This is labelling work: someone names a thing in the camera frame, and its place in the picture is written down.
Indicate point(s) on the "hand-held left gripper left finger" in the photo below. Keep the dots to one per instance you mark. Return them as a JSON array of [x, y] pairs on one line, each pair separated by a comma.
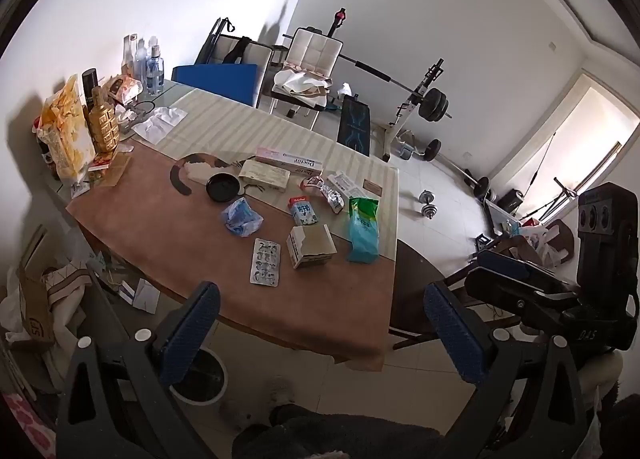
[[192, 334]]

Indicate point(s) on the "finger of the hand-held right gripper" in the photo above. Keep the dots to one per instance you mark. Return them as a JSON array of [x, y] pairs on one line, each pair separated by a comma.
[[510, 291], [505, 261]]

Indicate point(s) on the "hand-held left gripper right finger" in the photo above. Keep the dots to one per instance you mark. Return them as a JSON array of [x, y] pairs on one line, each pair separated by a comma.
[[455, 339]]

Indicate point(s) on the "white rimmed trash bin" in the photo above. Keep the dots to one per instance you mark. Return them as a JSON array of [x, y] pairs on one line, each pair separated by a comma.
[[200, 374]]

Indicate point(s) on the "white medicine box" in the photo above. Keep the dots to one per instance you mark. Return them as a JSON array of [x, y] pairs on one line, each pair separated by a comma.
[[346, 182]]

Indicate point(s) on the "white shopping bag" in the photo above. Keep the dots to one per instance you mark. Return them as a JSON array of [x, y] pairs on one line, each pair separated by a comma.
[[542, 245]]

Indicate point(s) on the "small white paper box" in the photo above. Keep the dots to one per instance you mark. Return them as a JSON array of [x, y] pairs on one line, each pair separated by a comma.
[[146, 296]]

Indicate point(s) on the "black box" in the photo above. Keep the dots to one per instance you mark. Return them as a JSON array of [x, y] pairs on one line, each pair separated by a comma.
[[510, 200]]

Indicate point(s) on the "dark wooden chair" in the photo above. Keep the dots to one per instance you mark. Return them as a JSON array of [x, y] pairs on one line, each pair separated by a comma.
[[415, 284]]

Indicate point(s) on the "chrome dumbbell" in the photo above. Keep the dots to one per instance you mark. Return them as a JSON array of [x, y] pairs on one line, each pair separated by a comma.
[[427, 210]]

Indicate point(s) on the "large brown cardboard box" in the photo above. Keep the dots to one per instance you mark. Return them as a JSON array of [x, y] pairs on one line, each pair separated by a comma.
[[175, 239]]

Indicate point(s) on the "silver pill blister pack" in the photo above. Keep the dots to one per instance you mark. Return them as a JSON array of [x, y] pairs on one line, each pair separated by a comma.
[[265, 261]]

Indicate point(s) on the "crumpled blue plastic bag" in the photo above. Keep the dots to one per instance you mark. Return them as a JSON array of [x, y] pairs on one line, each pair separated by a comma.
[[241, 218]]

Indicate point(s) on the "barbell with small plates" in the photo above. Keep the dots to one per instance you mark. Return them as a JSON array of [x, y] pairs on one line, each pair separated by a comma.
[[433, 149]]

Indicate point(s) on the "green and blue packet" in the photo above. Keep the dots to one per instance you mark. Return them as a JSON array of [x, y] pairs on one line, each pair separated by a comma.
[[362, 234]]

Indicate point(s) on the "person's dark fleece clothing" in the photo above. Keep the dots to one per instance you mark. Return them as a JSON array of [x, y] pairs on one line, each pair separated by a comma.
[[340, 434]]

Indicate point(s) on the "black round dish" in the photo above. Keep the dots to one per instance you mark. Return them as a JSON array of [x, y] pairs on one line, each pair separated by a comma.
[[223, 187]]

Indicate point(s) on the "open small cardboard box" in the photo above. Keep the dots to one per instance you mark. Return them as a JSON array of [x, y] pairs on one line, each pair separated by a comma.
[[312, 241]]

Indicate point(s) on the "small brown card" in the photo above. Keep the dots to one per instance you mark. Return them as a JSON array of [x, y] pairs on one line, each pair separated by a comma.
[[372, 186]]

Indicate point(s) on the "calico cat-shaped figure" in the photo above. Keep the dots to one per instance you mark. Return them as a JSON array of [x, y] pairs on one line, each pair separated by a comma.
[[184, 180]]

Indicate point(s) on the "small blue milk carton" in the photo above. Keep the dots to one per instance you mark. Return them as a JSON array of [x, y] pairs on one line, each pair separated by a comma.
[[302, 211]]

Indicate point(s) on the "barbell with black plate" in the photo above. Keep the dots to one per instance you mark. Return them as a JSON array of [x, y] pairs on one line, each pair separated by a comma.
[[432, 104]]

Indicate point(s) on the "beige flat box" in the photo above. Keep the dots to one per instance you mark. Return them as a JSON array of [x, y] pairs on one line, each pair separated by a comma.
[[265, 174]]

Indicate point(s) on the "brown paper piece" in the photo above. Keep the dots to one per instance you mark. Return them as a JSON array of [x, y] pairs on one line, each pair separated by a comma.
[[117, 170]]

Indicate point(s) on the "white barbell rack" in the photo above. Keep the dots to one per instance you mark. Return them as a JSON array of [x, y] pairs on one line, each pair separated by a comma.
[[407, 109]]

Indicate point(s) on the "silver foil wrapper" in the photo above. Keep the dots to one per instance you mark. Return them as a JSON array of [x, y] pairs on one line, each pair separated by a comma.
[[331, 196]]

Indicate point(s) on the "pink floral cloth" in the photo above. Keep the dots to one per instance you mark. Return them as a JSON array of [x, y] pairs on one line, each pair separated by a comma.
[[22, 421]]

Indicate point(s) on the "red snack packet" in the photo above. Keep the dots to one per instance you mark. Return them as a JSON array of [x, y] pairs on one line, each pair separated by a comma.
[[99, 160]]

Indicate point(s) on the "pink toothpaste box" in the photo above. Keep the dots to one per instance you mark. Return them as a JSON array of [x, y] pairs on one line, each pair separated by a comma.
[[287, 160]]

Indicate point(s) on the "white plastic bag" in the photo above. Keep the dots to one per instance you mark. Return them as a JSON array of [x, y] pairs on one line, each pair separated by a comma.
[[160, 121]]

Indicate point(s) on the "striped beige tablecloth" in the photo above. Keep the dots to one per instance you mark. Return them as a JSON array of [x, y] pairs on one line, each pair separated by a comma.
[[240, 124]]

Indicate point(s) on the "gold bottle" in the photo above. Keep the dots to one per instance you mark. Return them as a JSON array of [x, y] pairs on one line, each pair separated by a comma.
[[102, 126]]

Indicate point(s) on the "yellow snack bag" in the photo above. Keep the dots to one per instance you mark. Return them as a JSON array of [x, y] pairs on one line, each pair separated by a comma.
[[65, 139]]

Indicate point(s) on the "blue panel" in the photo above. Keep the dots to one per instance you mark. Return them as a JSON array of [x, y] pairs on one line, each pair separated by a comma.
[[215, 81]]

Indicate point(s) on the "brown and white snack bag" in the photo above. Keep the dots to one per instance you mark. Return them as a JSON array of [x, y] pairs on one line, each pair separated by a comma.
[[122, 87]]

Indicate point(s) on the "clear bottle with blue label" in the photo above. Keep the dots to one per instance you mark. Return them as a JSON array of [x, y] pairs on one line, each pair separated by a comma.
[[155, 71]]

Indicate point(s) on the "beige cloth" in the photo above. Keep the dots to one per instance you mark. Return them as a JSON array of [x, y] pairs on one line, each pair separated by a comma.
[[300, 84]]

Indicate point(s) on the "black cylinder bottle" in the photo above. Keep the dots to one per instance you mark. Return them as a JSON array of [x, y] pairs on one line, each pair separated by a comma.
[[91, 81]]

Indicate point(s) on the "clear plastic bottle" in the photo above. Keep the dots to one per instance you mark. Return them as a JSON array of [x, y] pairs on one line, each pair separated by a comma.
[[141, 61], [130, 51]]

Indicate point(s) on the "white padded chair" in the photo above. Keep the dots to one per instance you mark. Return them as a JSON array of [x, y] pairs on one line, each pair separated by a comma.
[[315, 51]]

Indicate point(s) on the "grey chair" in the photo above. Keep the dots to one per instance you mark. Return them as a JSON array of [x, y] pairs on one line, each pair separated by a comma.
[[256, 56]]

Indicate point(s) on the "black folding frame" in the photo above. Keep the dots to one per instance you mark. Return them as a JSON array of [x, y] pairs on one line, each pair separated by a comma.
[[212, 39]]

